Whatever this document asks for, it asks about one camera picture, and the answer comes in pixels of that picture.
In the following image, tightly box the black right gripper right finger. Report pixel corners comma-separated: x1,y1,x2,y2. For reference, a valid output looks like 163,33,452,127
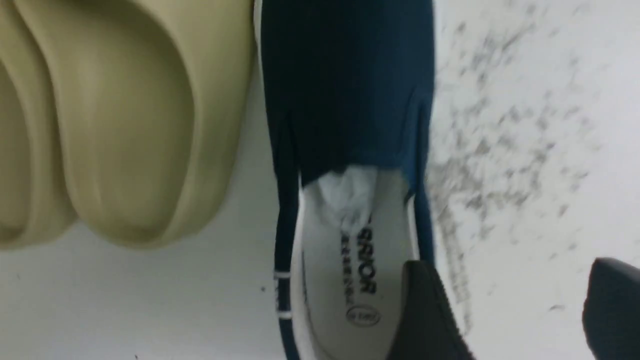
582,257,640,360

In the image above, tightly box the right olive green slipper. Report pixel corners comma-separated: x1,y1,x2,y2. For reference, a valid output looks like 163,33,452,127
14,0,255,248

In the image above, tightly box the navy slip-on shoe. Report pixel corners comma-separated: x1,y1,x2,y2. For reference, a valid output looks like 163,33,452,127
254,0,435,360

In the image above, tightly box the left olive green slipper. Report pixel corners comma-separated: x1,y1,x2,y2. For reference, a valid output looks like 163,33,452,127
0,0,77,251

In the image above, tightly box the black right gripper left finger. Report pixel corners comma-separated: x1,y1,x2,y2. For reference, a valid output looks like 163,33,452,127
386,260,476,360

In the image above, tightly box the olive green slipper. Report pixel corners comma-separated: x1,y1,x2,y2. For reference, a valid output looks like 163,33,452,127
0,0,77,251
14,0,255,248

